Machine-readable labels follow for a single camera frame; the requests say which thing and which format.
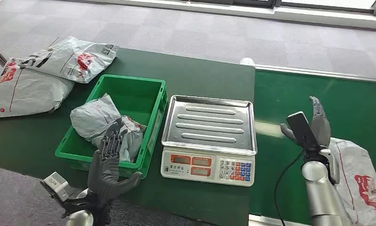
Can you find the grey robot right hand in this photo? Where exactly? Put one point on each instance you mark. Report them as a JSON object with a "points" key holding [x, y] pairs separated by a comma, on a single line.
{"points": [[321, 128]]}

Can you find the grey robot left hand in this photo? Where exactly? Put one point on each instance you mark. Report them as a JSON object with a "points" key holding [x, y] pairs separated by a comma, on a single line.
{"points": [[103, 174]]}

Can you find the grey courier bag red print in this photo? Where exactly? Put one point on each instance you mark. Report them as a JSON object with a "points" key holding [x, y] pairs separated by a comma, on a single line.
{"points": [[359, 177]]}

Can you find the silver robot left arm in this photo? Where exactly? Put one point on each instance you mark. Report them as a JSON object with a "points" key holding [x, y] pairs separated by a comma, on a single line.
{"points": [[81, 220]]}

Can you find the green conveyor belt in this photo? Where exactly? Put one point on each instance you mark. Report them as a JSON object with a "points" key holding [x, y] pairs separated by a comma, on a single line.
{"points": [[350, 106]]}

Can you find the white conveyor roller end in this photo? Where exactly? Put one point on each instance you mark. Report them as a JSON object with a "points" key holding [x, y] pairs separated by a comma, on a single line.
{"points": [[247, 61]]}

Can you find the crumpled grey courier bag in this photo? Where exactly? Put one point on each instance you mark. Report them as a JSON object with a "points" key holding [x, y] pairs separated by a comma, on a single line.
{"points": [[92, 118]]}

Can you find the green plastic bin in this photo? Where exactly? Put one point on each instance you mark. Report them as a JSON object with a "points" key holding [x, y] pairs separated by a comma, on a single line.
{"points": [[134, 93]]}

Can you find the electronic scale with steel tray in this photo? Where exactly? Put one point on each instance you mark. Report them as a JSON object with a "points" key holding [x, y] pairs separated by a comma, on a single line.
{"points": [[209, 134]]}

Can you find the large white courier bag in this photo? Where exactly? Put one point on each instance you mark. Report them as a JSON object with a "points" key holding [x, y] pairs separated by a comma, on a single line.
{"points": [[28, 90]]}

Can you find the white courier bag black print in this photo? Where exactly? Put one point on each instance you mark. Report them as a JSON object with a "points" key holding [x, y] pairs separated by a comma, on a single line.
{"points": [[69, 59]]}

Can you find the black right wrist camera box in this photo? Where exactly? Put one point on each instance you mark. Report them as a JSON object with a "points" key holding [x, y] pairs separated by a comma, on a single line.
{"points": [[301, 128]]}

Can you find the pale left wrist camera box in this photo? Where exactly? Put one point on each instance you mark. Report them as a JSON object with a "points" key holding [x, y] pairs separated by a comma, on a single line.
{"points": [[57, 185]]}

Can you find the silver conveyor side rail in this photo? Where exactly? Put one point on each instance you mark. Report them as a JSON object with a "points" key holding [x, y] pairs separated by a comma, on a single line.
{"points": [[315, 72]]}

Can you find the dark window frame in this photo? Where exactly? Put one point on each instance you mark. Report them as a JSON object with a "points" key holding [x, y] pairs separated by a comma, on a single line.
{"points": [[325, 3]]}

